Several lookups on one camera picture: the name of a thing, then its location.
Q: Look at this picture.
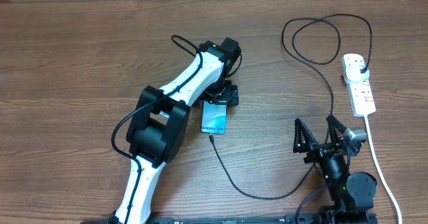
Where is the blue Samsung Galaxy smartphone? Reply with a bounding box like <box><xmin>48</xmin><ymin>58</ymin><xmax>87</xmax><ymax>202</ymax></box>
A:
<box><xmin>201</xmin><ymin>102</ymin><xmax>227</xmax><ymax>134</ymax></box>

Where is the black USB charging cable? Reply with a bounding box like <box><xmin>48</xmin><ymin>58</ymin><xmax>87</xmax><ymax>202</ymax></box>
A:
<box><xmin>208</xmin><ymin>13</ymin><xmax>373</xmax><ymax>201</ymax></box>

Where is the white power strip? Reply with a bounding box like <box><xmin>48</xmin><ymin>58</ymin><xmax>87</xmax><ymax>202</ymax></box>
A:
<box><xmin>341</xmin><ymin>53</ymin><xmax>376</xmax><ymax>117</ymax></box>

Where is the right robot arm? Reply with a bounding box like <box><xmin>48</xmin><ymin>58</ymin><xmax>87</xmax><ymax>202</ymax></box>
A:
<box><xmin>285</xmin><ymin>115</ymin><xmax>378</xmax><ymax>224</ymax></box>

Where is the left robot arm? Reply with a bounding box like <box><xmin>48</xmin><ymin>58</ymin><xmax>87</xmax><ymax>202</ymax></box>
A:
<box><xmin>107</xmin><ymin>37</ymin><xmax>242</xmax><ymax>223</ymax></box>

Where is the white power strip cord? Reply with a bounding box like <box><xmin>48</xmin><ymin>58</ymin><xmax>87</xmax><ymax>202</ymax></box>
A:
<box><xmin>362</xmin><ymin>114</ymin><xmax>403</xmax><ymax>224</ymax></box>

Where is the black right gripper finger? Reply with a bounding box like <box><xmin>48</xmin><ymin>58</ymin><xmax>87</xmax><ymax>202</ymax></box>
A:
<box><xmin>293</xmin><ymin>118</ymin><xmax>317</xmax><ymax>153</ymax></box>
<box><xmin>326</xmin><ymin>114</ymin><xmax>348</xmax><ymax>144</ymax></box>

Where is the white charger plug adapter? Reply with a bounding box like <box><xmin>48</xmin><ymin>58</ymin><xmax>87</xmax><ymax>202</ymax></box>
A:
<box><xmin>343</xmin><ymin>66</ymin><xmax>370</xmax><ymax>84</ymax></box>

